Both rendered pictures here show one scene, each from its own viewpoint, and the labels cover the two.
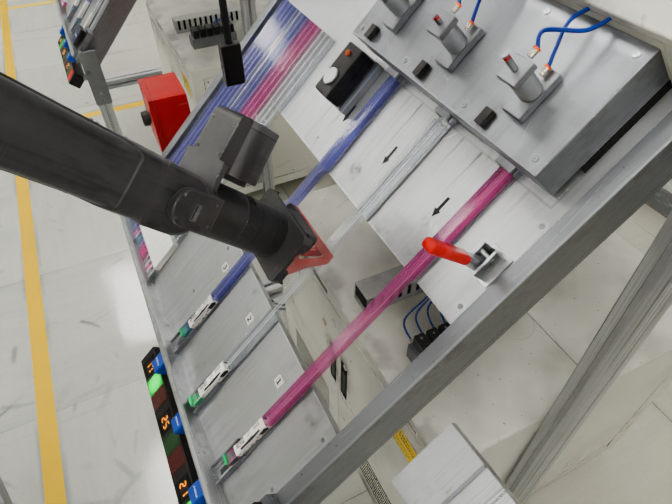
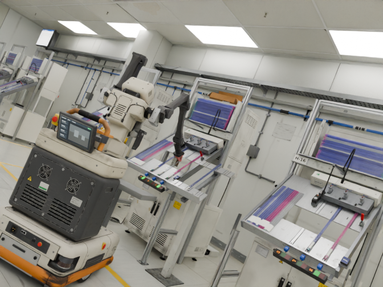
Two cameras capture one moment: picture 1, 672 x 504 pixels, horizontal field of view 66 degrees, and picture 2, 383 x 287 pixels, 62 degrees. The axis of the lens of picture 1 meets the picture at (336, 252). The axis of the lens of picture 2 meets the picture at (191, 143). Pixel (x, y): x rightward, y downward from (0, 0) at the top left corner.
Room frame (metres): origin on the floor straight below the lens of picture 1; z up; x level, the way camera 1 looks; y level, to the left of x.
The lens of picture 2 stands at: (-2.44, 1.19, 0.97)
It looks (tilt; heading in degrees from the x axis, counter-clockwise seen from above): 3 degrees up; 337
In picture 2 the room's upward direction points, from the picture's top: 23 degrees clockwise
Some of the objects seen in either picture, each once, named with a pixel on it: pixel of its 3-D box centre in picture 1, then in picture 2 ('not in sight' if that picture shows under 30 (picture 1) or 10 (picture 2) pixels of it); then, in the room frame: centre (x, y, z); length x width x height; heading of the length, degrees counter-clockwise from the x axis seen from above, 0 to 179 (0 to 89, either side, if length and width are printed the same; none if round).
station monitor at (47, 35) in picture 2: not in sight; (47, 40); (4.91, 1.93, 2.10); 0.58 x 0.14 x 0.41; 26
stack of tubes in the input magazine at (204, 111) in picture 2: not in sight; (213, 114); (0.66, -0.21, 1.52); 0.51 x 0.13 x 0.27; 26
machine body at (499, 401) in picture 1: (451, 339); (172, 219); (0.76, -0.30, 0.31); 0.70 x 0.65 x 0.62; 26
